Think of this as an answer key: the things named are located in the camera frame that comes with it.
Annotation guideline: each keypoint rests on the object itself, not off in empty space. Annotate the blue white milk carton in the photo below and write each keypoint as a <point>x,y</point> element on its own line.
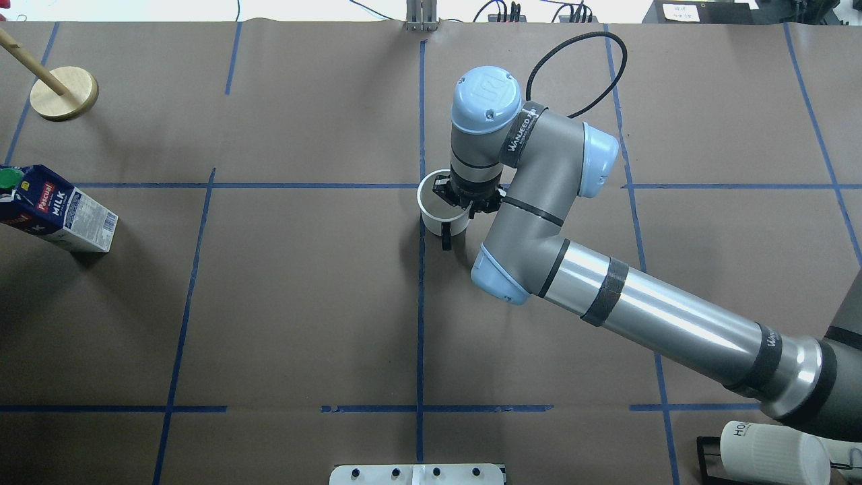
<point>36,200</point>

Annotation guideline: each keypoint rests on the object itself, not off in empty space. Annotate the white ribbed mug on rack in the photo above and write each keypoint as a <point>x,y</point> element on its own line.
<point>764,454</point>

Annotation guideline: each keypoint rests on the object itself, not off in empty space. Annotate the upper orange black connector block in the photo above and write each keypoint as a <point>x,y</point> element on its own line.
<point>509,12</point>

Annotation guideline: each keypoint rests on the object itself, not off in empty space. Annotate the aluminium frame post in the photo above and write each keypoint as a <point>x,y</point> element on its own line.
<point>421,15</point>

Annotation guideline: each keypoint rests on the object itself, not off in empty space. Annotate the black box with label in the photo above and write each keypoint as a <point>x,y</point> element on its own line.
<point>702,12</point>

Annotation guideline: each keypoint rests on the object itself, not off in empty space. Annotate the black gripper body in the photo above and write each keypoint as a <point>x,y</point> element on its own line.
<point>465,198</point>

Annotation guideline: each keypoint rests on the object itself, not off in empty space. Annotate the wooden stand with round base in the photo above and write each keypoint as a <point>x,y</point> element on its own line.
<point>60,94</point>

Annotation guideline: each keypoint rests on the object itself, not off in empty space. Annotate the lower orange black connector block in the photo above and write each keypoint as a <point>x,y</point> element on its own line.
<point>574,13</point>

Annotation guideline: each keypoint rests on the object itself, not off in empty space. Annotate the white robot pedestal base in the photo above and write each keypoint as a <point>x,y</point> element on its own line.
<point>418,473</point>

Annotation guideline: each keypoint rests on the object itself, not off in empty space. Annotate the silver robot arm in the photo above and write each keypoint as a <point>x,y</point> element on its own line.
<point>527,164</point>

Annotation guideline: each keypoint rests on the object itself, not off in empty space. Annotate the orange black connector block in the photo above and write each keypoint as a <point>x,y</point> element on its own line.
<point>509,12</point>
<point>574,13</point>

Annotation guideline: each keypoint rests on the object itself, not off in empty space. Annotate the white mug black handle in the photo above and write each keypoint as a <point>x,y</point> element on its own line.
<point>442,219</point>

